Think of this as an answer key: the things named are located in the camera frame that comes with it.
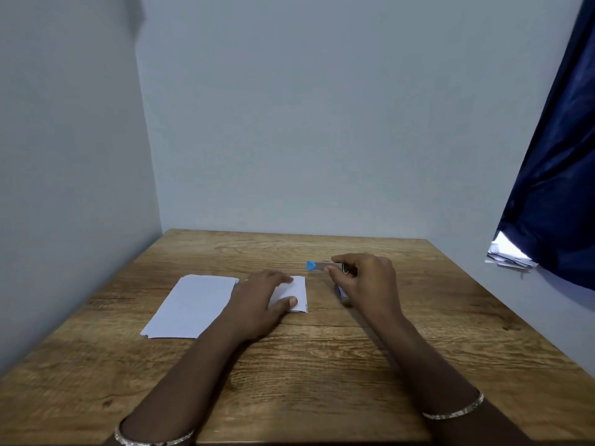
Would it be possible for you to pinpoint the person's left hand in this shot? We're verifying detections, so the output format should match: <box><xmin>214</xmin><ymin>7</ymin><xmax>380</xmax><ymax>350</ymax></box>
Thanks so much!
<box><xmin>218</xmin><ymin>269</ymin><xmax>298</xmax><ymax>345</ymax></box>

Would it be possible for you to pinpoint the person's right hand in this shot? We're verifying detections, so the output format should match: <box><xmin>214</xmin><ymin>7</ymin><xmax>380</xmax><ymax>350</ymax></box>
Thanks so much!
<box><xmin>324</xmin><ymin>253</ymin><xmax>406</xmax><ymax>328</ymax></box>

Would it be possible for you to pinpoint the thin white paper bundle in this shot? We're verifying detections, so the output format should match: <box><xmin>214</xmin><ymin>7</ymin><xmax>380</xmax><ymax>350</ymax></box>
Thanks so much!
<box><xmin>267</xmin><ymin>275</ymin><xmax>309</xmax><ymax>314</ymax></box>

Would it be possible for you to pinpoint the silver bangle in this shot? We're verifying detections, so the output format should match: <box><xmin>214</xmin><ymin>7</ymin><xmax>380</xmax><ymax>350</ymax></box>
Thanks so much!
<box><xmin>421</xmin><ymin>390</ymin><xmax>486</xmax><ymax>421</ymax></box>
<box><xmin>113</xmin><ymin>416</ymin><xmax>196</xmax><ymax>446</ymax></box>

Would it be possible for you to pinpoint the stack of white papers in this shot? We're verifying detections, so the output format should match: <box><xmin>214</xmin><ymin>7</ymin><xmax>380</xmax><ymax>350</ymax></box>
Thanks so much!
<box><xmin>139</xmin><ymin>273</ymin><xmax>240</xmax><ymax>340</ymax></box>

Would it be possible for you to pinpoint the person's left forearm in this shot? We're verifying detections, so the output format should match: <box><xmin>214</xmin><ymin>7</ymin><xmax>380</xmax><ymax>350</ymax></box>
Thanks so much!
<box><xmin>104</xmin><ymin>320</ymin><xmax>247</xmax><ymax>446</ymax></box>

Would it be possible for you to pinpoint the blue and silver stapler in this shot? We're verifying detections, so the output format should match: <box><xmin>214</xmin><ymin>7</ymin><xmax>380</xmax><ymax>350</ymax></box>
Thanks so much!
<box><xmin>306</xmin><ymin>260</ymin><xmax>359</xmax><ymax>276</ymax></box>

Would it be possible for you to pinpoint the dark blue curtain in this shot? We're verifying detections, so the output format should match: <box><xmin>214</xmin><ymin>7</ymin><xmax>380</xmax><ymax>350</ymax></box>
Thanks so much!
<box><xmin>495</xmin><ymin>0</ymin><xmax>595</xmax><ymax>292</ymax></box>

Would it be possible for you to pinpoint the person's right forearm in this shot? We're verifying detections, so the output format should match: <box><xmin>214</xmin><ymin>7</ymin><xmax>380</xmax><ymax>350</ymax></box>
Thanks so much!
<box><xmin>369</xmin><ymin>315</ymin><xmax>536</xmax><ymax>446</ymax></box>

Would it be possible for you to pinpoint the pile of crumpled white sheets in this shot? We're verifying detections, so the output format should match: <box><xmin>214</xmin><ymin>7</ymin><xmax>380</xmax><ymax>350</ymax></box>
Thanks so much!
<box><xmin>485</xmin><ymin>230</ymin><xmax>539</xmax><ymax>271</ymax></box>

